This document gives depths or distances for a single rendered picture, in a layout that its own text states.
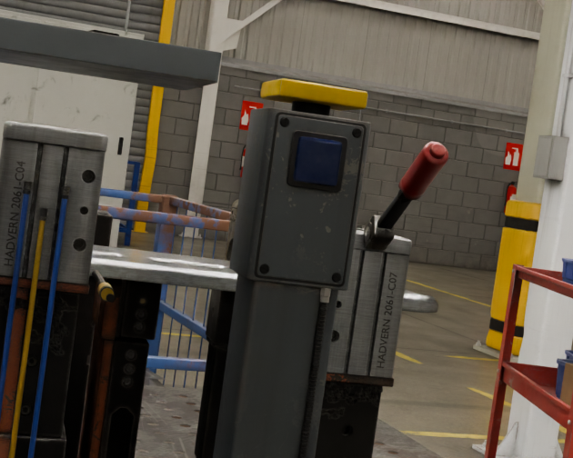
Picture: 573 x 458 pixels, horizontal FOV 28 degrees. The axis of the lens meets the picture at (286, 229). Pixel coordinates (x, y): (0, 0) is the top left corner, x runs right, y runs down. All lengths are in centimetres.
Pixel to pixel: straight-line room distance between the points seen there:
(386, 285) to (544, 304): 398
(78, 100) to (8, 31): 841
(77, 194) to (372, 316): 26
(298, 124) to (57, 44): 16
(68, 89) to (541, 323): 514
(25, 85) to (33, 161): 816
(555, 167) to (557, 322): 65
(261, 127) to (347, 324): 23
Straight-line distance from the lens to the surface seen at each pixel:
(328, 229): 74
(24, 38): 68
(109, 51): 68
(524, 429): 498
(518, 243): 807
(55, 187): 87
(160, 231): 416
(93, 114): 911
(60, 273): 88
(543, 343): 491
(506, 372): 364
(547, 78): 818
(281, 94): 74
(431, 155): 81
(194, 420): 178
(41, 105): 904
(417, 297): 106
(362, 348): 93
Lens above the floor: 110
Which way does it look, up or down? 3 degrees down
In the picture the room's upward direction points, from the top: 8 degrees clockwise
